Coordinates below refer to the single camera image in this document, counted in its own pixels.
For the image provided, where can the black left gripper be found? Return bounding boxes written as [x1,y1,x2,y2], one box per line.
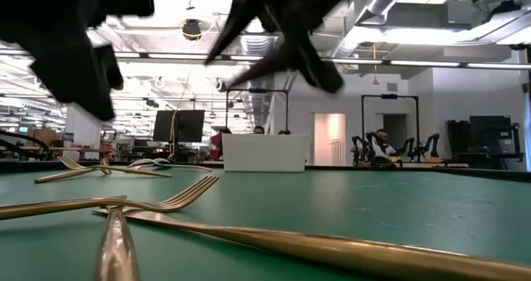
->
[0,15,125,123]

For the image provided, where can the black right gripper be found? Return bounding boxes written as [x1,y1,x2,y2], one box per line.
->
[205,0,360,94]

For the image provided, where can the gold fork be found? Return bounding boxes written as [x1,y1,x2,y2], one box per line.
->
[56,154,173,178]
[33,158,113,185]
[0,174,221,222]

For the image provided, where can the gold utensil handle foreground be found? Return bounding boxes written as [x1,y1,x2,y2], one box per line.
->
[90,206,531,281]

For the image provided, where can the white column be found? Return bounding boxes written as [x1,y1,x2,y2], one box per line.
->
[64,102,104,162]

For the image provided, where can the brown cardboard box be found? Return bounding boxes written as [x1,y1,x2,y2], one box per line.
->
[39,127,59,148]

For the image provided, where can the black computer monitor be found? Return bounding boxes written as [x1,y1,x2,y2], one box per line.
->
[152,109,206,144]

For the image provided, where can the white plastic bin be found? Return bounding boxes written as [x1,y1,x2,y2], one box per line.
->
[222,133,310,173]

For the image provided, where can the horizontal light bar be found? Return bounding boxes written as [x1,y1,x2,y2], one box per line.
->
[0,48,531,71]

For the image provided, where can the black background robot arms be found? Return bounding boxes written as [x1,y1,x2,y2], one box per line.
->
[351,132,441,166]

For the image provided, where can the green table mat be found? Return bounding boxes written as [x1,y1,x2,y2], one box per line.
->
[0,164,531,281]

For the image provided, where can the black monitor rack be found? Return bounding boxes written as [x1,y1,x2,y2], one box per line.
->
[446,114,524,162]

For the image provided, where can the black stand frame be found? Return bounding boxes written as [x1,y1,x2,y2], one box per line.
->
[360,93,420,166]
[225,88,290,135]

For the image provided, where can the black overhead camera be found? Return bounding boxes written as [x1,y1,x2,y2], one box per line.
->
[181,18,203,41]

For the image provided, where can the corrugated silver ceiling duct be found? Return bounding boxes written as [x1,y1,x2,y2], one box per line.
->
[240,34,277,133]

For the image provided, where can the black curved hose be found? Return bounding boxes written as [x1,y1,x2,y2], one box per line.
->
[0,129,53,161]

